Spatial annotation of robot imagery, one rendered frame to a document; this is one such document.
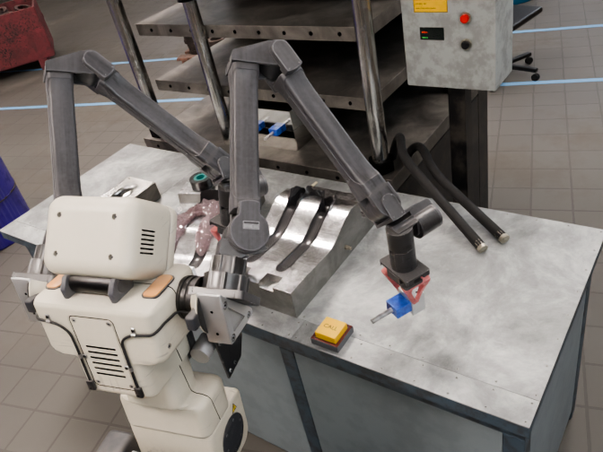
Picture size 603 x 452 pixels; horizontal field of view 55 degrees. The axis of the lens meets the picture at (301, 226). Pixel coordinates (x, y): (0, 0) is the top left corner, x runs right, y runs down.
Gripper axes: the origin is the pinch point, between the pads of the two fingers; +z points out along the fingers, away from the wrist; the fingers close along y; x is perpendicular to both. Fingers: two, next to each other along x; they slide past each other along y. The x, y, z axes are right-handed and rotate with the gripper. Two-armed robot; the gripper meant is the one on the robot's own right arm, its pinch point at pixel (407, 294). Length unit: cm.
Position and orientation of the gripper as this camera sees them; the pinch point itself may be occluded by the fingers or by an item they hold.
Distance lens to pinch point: 137.2
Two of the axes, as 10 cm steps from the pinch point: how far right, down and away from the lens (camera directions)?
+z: 2.0, 7.9, 5.8
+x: -8.5, 4.3, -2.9
